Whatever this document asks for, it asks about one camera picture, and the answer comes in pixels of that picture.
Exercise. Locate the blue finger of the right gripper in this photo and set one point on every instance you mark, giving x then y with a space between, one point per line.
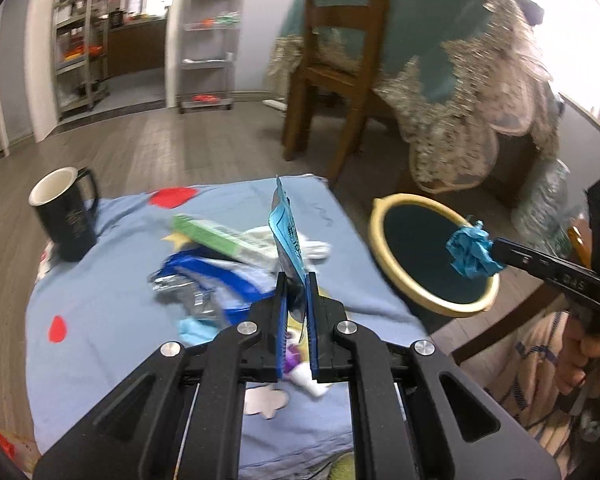
539 264

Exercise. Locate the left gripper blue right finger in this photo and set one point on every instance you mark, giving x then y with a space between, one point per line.
312 300

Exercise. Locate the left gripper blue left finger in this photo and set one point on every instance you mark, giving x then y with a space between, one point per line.
280 309

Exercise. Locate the light blue foil packet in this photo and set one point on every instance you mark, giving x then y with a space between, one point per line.
285 234

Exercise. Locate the blue paper ball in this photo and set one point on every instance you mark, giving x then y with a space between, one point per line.
470 249

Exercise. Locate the blue white snack wrapper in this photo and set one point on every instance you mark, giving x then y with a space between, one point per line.
216 291

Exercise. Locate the white red tube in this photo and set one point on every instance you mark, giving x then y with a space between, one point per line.
298 371

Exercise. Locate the blue face mask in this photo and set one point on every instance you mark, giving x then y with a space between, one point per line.
192 331

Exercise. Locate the person's right hand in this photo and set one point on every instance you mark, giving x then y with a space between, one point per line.
578 349

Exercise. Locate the clear plastic water bottle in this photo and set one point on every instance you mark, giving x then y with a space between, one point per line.
539 213

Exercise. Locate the green white toothpaste box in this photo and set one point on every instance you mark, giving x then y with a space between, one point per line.
239 246

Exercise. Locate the teal bin yellow rim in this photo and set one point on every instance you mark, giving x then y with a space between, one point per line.
407 234

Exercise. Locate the white power strip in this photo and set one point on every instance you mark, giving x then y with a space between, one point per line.
275 105

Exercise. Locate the light blue patterned tablecloth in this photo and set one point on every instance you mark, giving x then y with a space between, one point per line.
90 323

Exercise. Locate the grey rolling shelf cart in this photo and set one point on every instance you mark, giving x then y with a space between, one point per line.
207 54

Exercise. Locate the black mug white interior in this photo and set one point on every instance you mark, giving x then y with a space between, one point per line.
66 202

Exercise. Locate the wooden dining chair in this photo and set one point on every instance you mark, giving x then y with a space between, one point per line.
340 53

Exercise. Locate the metal storage rack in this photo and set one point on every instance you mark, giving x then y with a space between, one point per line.
80 54

